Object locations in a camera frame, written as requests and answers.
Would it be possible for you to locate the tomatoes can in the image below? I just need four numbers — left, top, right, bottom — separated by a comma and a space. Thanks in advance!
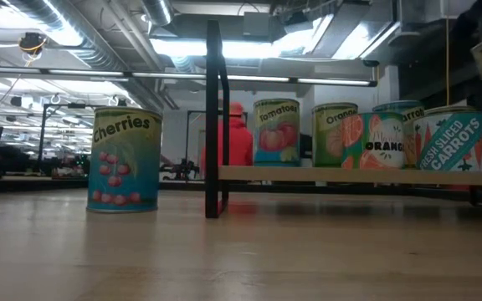
253, 98, 301, 168

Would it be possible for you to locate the green oranges can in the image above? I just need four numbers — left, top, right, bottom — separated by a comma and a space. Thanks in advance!
311, 102, 359, 169

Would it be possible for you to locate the short mandarin oranges can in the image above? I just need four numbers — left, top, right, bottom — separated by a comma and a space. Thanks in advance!
340, 111, 406, 171

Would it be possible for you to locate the tall carrots can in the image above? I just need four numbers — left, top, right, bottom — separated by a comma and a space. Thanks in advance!
372, 99, 426, 169

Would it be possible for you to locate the short fresh sliced carrots can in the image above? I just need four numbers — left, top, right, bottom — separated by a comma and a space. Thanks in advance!
412, 107, 482, 172

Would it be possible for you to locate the person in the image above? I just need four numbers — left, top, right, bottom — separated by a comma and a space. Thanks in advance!
200, 100, 254, 168

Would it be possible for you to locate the bright ceiling light panel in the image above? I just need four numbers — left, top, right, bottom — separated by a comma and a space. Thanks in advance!
148, 36, 324, 59

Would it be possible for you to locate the blue cherries can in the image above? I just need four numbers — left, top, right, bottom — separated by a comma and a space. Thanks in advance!
85, 105, 164, 214

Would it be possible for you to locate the wooden shelf with black frame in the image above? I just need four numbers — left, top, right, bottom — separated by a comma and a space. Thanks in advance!
204, 19, 482, 220

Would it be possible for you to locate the silver ventilation duct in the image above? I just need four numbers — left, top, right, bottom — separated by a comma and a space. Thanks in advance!
140, 0, 174, 27

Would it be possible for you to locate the black yellow ceiling cable reel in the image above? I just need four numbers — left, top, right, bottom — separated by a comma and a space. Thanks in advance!
18, 32, 49, 56

